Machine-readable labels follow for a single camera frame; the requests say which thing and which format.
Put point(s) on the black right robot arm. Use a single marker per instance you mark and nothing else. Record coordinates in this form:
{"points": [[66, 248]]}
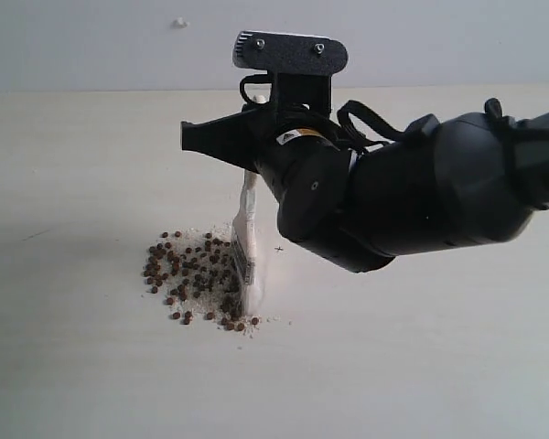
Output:
{"points": [[359, 193]]}

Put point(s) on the pile of rice and pellets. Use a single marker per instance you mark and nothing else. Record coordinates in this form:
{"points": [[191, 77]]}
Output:
{"points": [[193, 271]]}

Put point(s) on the small white wall hook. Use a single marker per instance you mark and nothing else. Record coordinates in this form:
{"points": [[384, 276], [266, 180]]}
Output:
{"points": [[180, 22]]}

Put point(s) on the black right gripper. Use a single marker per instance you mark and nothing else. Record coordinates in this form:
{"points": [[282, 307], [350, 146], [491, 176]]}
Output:
{"points": [[305, 159]]}

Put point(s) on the white paint brush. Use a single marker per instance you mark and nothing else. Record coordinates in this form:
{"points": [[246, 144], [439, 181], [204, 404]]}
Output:
{"points": [[245, 247]]}

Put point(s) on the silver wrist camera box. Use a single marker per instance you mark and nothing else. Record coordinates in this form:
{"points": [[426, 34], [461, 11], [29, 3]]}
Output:
{"points": [[289, 53]]}

